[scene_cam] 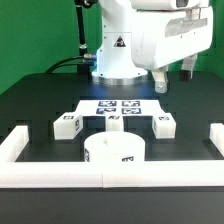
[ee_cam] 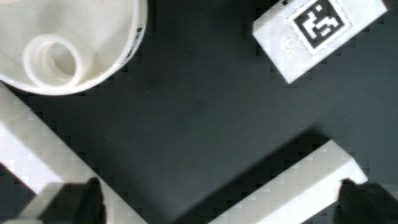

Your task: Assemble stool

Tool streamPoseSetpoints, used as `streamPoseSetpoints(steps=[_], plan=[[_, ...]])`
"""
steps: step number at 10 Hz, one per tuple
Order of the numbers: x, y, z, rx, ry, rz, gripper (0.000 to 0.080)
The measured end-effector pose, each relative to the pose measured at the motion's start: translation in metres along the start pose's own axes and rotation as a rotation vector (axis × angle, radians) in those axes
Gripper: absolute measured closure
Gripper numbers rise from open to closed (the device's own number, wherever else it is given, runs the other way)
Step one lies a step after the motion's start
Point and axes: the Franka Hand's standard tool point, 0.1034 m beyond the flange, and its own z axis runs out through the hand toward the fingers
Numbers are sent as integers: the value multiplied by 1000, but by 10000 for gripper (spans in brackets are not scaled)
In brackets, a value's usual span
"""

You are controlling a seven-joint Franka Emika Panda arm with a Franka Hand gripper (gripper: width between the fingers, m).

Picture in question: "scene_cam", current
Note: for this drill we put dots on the white paper marker sheet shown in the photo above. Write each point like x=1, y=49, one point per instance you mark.
x=136, y=107

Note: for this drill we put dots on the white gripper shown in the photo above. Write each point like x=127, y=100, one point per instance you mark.
x=162, y=38

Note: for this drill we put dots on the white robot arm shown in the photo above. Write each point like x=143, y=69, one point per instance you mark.
x=114, y=64

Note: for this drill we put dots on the white U-shaped fence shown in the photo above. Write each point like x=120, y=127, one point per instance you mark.
x=15, y=174

